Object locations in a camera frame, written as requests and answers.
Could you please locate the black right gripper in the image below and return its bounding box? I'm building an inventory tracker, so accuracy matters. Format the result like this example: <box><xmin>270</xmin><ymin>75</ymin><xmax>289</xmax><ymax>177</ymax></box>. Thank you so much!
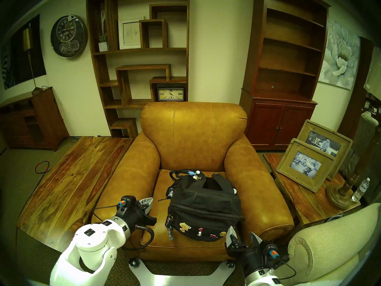
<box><xmin>225</xmin><ymin>226</ymin><xmax>279</xmax><ymax>278</ymax></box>

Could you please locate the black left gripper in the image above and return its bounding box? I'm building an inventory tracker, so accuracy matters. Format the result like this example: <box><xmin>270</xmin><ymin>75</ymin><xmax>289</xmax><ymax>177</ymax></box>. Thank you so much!
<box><xmin>115</xmin><ymin>195</ymin><xmax>157</xmax><ymax>229</ymax></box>

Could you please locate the black zipper backpack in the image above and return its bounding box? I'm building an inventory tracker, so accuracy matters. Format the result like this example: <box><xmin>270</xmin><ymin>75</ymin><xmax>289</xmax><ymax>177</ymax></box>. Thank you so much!
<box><xmin>158</xmin><ymin>169</ymin><xmax>243</xmax><ymax>242</ymax></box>

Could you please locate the striped wood side table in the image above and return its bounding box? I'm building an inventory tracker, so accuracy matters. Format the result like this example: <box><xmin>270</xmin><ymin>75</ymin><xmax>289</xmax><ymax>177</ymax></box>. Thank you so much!
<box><xmin>263</xmin><ymin>152</ymin><xmax>362</xmax><ymax>226</ymax></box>

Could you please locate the striped wood coffee table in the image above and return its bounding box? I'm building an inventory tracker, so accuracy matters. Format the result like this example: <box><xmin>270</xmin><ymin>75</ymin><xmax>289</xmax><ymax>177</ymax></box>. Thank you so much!
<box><xmin>16</xmin><ymin>136</ymin><xmax>133</xmax><ymax>253</ymax></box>

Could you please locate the tan leather armchair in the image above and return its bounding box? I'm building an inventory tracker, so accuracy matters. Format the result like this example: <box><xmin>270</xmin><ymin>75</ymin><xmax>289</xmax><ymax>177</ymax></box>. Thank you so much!
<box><xmin>91</xmin><ymin>102</ymin><xmax>295</xmax><ymax>262</ymax></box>

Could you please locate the beige fabric armchair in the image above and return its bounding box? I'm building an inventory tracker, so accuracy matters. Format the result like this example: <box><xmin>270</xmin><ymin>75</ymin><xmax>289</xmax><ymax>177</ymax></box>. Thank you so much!
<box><xmin>275</xmin><ymin>203</ymin><xmax>381</xmax><ymax>286</ymax></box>

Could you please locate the turned wood table lamp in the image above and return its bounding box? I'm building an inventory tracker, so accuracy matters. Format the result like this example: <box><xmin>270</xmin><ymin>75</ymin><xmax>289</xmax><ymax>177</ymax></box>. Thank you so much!
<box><xmin>327</xmin><ymin>47</ymin><xmax>381</xmax><ymax>210</ymax></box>

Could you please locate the rectangular mantel clock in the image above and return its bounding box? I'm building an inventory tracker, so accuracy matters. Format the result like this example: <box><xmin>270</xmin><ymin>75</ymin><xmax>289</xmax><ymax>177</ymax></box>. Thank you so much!
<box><xmin>157</xmin><ymin>87</ymin><xmax>185</xmax><ymax>102</ymax></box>

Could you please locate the cherry wood bookcase hutch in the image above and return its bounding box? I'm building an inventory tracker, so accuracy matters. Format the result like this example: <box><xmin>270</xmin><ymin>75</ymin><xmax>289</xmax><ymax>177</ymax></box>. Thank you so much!
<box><xmin>240</xmin><ymin>0</ymin><xmax>331</xmax><ymax>150</ymax></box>

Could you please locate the clear plastic water bottle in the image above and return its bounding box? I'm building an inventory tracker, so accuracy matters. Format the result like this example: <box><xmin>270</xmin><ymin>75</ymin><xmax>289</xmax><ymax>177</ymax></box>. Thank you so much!
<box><xmin>351</xmin><ymin>178</ymin><xmax>370</xmax><ymax>203</ymax></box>

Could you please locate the dark wood media cabinet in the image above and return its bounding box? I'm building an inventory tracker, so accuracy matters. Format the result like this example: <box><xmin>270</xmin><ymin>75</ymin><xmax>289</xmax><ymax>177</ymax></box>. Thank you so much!
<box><xmin>0</xmin><ymin>87</ymin><xmax>69</xmax><ymax>152</ymax></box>

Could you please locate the grey upholstered chair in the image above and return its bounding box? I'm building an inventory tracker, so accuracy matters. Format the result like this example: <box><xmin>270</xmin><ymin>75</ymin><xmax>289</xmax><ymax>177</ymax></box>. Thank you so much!
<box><xmin>342</xmin><ymin>111</ymin><xmax>378</xmax><ymax>181</ymax></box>

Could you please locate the small potted plant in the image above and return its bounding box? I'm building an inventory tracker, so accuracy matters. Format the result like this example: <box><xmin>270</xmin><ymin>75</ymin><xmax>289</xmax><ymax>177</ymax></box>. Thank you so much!
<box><xmin>97</xmin><ymin>13</ymin><xmax>109</xmax><ymax>52</ymax></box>

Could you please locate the white framed certificate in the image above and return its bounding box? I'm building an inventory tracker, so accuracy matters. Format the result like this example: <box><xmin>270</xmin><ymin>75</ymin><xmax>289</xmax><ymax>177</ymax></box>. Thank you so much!
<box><xmin>118</xmin><ymin>18</ymin><xmax>146</xmax><ymax>50</ymax></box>

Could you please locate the open wooden shelf unit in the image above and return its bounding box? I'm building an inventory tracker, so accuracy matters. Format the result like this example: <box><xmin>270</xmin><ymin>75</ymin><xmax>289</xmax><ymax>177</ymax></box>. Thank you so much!
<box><xmin>86</xmin><ymin>0</ymin><xmax>190</xmax><ymax>139</ymax></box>

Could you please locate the dark bookcase with small frames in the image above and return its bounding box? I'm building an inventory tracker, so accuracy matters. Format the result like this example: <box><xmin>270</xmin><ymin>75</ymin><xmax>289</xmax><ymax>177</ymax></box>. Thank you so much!
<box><xmin>365</xmin><ymin>92</ymin><xmax>381</xmax><ymax>114</ymax></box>

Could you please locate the gold shade floor lamp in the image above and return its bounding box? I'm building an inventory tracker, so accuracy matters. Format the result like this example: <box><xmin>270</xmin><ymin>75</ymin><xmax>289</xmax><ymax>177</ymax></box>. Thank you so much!
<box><xmin>23</xmin><ymin>26</ymin><xmax>43</xmax><ymax>95</ymax></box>

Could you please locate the white flower painting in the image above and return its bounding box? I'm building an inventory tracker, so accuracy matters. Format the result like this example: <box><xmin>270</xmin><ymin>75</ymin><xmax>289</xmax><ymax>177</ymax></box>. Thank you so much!
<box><xmin>318</xmin><ymin>20</ymin><xmax>361</xmax><ymax>90</ymax></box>

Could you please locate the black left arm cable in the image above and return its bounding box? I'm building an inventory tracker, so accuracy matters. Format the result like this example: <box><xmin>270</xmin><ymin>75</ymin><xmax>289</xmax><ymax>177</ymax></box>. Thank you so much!
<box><xmin>92</xmin><ymin>203</ymin><xmax>156</xmax><ymax>250</ymax></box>

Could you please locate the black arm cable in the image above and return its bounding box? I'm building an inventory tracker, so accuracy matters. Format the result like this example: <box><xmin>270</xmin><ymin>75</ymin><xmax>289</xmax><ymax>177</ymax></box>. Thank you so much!
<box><xmin>268</xmin><ymin>256</ymin><xmax>297</xmax><ymax>280</ymax></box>
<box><xmin>92</xmin><ymin>203</ymin><xmax>156</xmax><ymax>250</ymax></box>

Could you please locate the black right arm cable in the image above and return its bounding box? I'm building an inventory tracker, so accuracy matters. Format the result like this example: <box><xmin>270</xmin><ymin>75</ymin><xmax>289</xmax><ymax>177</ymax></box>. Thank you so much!
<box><xmin>268</xmin><ymin>256</ymin><xmax>297</xmax><ymax>280</ymax></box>

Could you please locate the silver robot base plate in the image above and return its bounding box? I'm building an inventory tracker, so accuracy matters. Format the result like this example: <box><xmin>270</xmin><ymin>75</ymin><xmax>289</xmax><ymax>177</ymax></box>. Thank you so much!
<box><xmin>129</xmin><ymin>260</ymin><xmax>235</xmax><ymax>286</ymax></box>

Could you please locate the small rustic photo frame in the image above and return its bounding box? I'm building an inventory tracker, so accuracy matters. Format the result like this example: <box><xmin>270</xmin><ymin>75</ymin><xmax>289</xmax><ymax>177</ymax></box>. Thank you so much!
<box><xmin>276</xmin><ymin>138</ymin><xmax>336</xmax><ymax>193</ymax></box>

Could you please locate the red floor cable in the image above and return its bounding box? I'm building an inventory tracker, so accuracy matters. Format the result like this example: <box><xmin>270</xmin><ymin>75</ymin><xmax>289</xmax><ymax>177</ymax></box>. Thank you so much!
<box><xmin>35</xmin><ymin>160</ymin><xmax>51</xmax><ymax>174</ymax></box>

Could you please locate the large rustic photo frame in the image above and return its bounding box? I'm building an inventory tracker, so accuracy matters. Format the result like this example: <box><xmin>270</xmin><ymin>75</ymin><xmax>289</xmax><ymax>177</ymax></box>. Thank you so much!
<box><xmin>298</xmin><ymin>119</ymin><xmax>353</xmax><ymax>181</ymax></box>

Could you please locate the round black wall clock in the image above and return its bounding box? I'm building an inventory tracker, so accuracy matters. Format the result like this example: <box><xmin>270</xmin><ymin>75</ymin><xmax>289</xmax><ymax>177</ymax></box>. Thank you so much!
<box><xmin>50</xmin><ymin>15</ymin><xmax>88</xmax><ymax>59</ymax></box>

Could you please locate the dark wooden post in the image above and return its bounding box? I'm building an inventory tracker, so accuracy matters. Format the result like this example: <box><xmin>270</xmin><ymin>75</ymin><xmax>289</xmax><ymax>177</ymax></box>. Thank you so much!
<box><xmin>338</xmin><ymin>37</ymin><xmax>375</xmax><ymax>138</ymax></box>

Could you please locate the dark zebra wall picture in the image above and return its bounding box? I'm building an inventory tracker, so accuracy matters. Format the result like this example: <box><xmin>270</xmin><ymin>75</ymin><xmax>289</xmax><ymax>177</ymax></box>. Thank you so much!
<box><xmin>0</xmin><ymin>14</ymin><xmax>47</xmax><ymax>90</ymax></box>

